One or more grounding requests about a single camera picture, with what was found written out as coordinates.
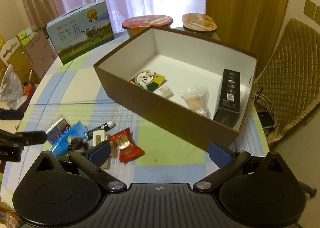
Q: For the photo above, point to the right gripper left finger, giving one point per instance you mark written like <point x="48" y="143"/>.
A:
<point x="90" y="163"/>

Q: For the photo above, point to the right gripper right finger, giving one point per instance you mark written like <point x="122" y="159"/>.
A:
<point x="229" y="163"/>

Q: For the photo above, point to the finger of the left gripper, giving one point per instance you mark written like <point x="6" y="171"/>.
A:
<point x="9" y="114"/>
<point x="31" y="137"/>

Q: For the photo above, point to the dark hair scrunchie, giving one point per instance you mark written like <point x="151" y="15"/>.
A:
<point x="78" y="143"/>

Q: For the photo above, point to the dark green small tube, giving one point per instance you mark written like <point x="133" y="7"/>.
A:
<point x="106" y="127"/>

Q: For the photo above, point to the white hair claw clip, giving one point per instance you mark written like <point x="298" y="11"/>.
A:
<point x="100" y="140"/>

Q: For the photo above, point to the blue hand cream tube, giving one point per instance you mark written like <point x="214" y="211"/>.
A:
<point x="61" y="142"/>

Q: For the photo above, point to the blue tissue packet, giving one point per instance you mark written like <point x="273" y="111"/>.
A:
<point x="57" y="129"/>

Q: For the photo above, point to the red snack packet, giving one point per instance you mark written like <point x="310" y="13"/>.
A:
<point x="128" y="150"/>

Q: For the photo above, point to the black product box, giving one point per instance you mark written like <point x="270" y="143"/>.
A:
<point x="228" y="100"/>

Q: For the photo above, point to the cotton swab bag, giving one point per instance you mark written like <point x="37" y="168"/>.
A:
<point x="196" y="100"/>

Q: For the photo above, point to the white pill bottle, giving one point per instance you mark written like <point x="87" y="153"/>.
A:
<point x="164" y="92"/>

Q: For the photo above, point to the silver plastic bag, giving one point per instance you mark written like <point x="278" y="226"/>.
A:
<point x="12" y="90"/>

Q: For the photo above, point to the checkered tablecloth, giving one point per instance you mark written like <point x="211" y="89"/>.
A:
<point x="74" y="91"/>

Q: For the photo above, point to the brown cardboard boxes pile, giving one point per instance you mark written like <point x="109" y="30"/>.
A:
<point x="30" y="53"/>

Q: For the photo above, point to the brown cardboard storage box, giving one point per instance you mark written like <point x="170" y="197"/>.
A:
<point x="187" y="61"/>

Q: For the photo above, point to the quilted chair cushion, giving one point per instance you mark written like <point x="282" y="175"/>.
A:
<point x="290" y="80"/>

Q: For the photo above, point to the green milk carton box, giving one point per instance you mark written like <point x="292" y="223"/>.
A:
<point x="80" y="30"/>

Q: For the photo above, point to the orange lid noodle bowl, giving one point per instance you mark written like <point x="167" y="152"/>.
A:
<point x="198" y="23"/>

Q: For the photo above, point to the red lid noodle bowl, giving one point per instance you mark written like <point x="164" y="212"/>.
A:
<point x="137" y="24"/>

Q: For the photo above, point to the wooden door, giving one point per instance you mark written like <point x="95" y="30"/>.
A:
<point x="252" y="25"/>

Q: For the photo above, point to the wall power socket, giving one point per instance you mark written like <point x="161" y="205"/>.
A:
<point x="311" y="10"/>

